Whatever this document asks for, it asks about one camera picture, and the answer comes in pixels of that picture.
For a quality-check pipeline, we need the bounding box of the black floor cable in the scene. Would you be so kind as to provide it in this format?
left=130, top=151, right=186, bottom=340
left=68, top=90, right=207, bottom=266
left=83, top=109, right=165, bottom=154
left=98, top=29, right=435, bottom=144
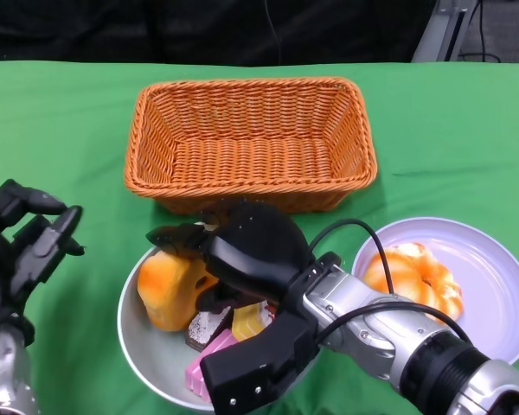
left=457, top=0, right=502, bottom=62

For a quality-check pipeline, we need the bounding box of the black right wrist camera housing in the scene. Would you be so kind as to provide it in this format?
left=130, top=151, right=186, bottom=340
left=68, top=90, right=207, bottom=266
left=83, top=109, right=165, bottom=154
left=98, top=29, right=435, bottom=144
left=198, top=309, right=321, bottom=415

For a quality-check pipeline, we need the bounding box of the orange wicker basket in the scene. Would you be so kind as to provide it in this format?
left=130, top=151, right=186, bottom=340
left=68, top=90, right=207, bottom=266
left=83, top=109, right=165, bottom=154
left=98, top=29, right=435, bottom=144
left=124, top=76, right=377, bottom=216

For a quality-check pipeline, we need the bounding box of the chocolate cake slice with cherry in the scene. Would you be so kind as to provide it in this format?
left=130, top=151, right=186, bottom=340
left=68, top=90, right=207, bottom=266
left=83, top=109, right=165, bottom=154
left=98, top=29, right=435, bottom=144
left=184, top=306, right=234, bottom=352

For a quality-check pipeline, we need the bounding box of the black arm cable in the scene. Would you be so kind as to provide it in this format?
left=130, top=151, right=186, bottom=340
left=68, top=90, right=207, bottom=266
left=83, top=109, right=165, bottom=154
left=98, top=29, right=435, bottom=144
left=306, top=218, right=473, bottom=347

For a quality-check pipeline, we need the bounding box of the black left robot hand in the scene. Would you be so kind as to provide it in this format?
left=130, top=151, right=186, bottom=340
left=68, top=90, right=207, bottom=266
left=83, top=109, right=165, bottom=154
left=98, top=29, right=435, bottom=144
left=0, top=179, right=87, bottom=355

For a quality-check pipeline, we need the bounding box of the pink striped cake slice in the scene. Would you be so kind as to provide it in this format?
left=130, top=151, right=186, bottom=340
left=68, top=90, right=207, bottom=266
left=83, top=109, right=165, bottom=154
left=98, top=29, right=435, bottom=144
left=184, top=330, right=239, bottom=403

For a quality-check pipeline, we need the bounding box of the yellow cake slice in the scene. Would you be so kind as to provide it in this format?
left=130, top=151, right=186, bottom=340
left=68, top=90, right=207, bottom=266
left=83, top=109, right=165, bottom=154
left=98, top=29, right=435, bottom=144
left=231, top=302, right=269, bottom=342

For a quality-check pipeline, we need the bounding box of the lavender white plate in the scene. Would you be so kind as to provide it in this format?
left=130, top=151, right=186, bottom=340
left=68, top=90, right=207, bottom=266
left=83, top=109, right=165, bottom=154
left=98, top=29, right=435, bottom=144
left=349, top=216, right=519, bottom=364

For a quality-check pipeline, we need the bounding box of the green tablecloth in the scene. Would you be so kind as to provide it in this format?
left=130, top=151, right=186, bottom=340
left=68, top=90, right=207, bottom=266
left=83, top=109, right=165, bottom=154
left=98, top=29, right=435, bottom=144
left=0, top=60, right=519, bottom=415

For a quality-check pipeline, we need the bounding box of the grey metal frame leg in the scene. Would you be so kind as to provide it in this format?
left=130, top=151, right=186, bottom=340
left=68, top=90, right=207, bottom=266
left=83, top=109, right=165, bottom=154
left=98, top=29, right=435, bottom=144
left=412, top=0, right=477, bottom=64

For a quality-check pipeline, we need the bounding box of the pale grey-green bowl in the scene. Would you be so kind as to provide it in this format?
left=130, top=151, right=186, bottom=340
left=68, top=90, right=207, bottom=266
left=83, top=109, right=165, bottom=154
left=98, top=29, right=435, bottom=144
left=116, top=246, right=295, bottom=412

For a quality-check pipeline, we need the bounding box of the smooth orange donut bread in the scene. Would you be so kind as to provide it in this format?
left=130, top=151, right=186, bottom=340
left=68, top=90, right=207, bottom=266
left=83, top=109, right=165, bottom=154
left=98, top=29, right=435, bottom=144
left=137, top=252, right=220, bottom=333

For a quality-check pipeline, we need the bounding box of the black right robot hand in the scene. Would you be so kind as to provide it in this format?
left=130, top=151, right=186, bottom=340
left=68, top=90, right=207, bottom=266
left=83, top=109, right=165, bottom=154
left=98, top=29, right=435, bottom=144
left=145, top=199, right=313, bottom=312

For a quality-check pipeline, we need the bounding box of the black backdrop curtain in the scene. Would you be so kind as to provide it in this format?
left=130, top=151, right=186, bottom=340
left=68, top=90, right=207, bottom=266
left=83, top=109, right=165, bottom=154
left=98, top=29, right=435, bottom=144
left=0, top=0, right=438, bottom=66

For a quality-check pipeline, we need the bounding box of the ribbed round bread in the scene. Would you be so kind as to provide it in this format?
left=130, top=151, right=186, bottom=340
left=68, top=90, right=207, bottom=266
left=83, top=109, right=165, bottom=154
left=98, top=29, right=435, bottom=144
left=362, top=242, right=465, bottom=323

